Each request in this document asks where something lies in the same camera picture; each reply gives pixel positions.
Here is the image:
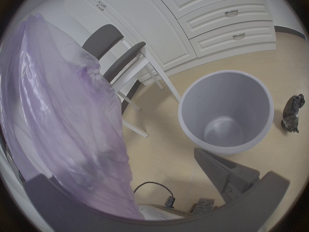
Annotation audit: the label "white chair grey cushions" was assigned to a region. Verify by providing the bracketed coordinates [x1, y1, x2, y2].
[82, 24, 181, 138]

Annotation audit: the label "purple plastic bag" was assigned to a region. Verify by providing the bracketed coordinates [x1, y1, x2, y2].
[0, 13, 145, 220]

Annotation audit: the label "crumpled black plastic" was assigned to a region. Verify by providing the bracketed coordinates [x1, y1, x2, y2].
[281, 94, 306, 133]

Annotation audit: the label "white wardrobe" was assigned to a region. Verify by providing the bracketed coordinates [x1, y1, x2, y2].
[64, 0, 277, 86]

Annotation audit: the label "black cable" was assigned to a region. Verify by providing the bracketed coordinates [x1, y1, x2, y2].
[133, 181, 177, 207]

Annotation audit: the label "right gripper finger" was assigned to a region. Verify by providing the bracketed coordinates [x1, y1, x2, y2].
[194, 148, 261, 202]

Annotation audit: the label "white trash bin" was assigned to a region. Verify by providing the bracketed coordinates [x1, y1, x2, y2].
[178, 70, 274, 156]

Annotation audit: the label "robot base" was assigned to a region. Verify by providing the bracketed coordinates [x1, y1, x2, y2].
[138, 197, 218, 220]

